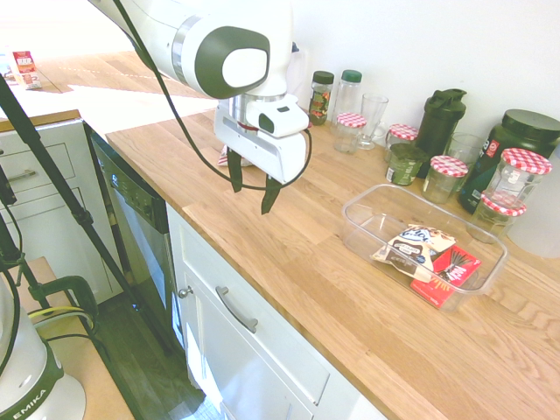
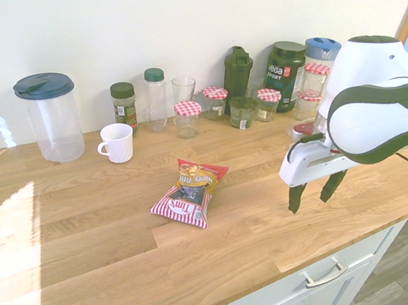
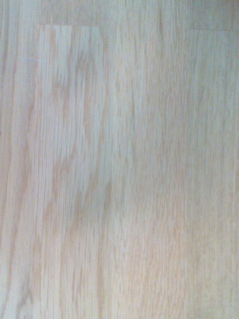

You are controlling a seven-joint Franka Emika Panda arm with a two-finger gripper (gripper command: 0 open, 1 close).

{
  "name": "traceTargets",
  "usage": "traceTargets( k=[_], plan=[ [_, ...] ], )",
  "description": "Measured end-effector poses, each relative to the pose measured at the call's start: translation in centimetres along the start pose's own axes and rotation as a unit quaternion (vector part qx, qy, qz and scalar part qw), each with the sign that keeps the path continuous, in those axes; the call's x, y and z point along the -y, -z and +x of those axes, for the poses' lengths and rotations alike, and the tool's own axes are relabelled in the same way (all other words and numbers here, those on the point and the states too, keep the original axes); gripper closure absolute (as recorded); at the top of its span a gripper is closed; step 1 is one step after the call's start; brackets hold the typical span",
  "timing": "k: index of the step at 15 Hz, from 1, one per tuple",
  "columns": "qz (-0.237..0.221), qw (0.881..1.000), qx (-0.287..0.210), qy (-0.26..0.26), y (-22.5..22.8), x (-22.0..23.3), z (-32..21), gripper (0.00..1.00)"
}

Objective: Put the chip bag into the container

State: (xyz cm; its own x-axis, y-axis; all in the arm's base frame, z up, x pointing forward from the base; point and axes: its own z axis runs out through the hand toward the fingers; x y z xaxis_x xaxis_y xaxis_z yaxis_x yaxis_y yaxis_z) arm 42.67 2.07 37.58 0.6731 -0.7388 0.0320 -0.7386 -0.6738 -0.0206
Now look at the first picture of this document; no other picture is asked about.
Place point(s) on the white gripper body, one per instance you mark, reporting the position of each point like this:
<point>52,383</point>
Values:
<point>258,151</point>

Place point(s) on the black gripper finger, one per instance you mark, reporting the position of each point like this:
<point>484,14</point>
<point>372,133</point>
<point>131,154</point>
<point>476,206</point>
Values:
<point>269,197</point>
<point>235,172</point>

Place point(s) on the red striped chip bag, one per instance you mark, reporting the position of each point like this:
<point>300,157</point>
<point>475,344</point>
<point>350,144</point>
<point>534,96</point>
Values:
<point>223,160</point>

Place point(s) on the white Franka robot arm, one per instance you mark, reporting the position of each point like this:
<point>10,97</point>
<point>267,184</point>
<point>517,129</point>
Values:
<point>153,35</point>

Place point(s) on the clear plastic container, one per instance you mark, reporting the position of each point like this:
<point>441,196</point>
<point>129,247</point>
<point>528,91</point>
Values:
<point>376,219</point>

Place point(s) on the Famous Amos cookie bag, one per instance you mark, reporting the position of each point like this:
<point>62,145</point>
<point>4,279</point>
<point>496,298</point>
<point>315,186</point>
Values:
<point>407,250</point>

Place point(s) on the spice jar dark lid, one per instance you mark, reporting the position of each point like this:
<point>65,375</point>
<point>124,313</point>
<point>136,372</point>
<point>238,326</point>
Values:
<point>320,98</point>

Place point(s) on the glass jar red checkered lid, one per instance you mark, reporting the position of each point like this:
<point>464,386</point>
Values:
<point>443,181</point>
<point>492,221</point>
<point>348,131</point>
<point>401,133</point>

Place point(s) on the clear bottle green lid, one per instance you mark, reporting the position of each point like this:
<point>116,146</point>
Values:
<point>349,94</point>

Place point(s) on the black stainless dishwasher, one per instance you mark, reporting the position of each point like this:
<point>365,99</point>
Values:
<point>140,236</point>

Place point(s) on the tall glass mug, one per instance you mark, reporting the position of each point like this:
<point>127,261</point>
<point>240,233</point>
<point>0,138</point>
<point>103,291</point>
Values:
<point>373,118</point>

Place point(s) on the silver cabinet knob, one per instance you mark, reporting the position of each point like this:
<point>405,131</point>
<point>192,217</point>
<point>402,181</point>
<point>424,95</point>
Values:
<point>185,291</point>

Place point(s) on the dark green tub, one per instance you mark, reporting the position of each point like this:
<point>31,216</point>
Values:
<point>404,166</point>

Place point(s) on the white counter cabinet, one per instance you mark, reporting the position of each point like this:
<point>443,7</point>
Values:
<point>262,367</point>

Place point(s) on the black tripod stand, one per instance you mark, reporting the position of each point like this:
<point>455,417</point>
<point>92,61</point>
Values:
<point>57,175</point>

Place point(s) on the black shaker bottle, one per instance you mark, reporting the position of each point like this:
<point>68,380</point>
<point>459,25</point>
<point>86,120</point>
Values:
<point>439,122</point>

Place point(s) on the white drawer cabinet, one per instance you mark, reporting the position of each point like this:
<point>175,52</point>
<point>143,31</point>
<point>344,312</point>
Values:
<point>52,219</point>

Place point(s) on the red Pocky box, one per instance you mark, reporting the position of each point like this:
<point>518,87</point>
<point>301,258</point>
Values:
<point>443,285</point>

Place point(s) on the clear drinking glass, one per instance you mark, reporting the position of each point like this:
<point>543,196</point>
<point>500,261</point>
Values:
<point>466,146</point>

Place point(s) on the red white carton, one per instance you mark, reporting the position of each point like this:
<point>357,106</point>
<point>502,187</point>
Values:
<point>26,70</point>

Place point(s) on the large jar red checkered lid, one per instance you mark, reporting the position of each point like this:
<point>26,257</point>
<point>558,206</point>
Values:
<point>518,175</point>

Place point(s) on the large black protein tub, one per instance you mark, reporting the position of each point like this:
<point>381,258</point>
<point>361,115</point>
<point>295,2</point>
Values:
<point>522,131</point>

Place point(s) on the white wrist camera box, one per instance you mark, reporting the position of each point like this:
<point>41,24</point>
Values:
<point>284,124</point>

